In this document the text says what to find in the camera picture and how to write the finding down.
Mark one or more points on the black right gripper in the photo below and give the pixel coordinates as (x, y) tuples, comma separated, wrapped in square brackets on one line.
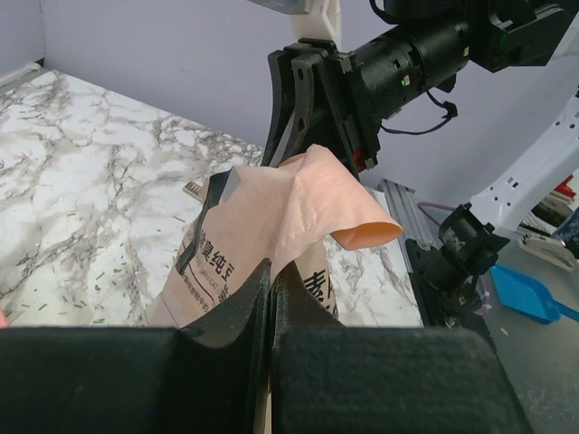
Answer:
[(339, 100)]

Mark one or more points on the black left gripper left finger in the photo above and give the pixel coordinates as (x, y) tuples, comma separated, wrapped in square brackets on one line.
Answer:
[(207, 377)]

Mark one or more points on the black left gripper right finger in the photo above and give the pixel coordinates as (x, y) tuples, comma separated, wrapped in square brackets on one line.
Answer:
[(330, 378)]

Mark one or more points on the cat litter bag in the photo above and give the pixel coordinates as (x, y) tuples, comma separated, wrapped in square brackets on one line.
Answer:
[(279, 214)]

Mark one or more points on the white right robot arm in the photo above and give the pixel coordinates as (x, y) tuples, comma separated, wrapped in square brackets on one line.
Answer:
[(497, 35)]

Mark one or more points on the blue plastic dustpan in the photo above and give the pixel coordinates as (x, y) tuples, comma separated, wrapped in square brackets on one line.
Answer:
[(528, 296)]

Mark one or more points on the white stapler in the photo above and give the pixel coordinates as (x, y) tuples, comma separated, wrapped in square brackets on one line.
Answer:
[(550, 250)]

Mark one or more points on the aluminium frame rail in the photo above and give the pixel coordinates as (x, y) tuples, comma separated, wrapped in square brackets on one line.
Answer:
[(402, 205)]

